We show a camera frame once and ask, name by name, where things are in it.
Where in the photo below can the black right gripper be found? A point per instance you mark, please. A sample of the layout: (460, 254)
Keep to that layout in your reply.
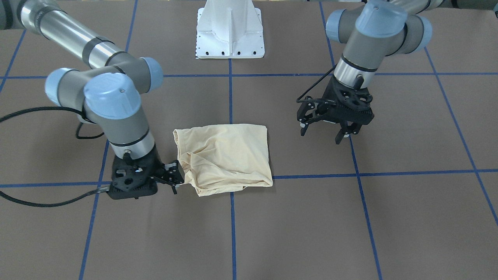
(158, 166)

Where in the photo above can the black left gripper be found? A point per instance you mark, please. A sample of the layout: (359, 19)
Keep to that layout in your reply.
(325, 102)

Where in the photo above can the cream long-sleeve graphic shirt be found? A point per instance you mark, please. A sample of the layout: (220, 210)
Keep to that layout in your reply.
(224, 157)

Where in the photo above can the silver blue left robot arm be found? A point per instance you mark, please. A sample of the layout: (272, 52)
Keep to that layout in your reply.
(378, 29)

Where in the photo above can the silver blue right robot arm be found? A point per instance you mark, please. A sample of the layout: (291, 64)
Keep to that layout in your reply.
(108, 94)

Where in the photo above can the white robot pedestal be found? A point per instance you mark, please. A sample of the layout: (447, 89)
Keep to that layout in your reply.
(229, 29)

